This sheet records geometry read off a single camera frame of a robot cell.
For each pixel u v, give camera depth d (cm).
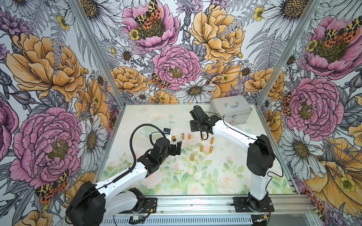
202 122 65
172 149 73
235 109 100
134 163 56
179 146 74
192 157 90
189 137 101
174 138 98
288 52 89
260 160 48
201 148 92
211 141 97
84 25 77
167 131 72
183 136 99
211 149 91
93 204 40
